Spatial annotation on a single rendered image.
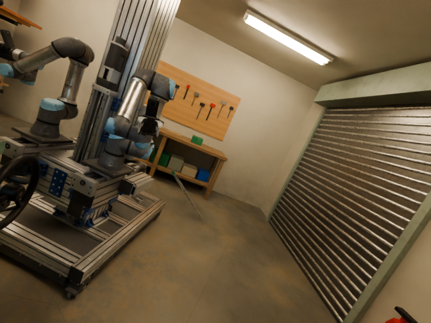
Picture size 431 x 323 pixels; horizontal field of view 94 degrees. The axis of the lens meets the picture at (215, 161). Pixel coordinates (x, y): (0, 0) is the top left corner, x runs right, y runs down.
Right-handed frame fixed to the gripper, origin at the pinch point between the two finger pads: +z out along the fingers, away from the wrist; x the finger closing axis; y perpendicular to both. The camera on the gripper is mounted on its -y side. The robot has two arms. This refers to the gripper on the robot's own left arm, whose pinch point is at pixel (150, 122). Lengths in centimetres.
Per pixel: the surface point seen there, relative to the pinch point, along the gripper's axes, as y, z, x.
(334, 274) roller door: 122, -52, -221
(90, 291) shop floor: 123, -39, 16
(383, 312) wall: 111, -2, -217
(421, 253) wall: 51, -4, -225
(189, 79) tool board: -55, -317, -50
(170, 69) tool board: -62, -324, -14
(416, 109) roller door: -71, -72, -252
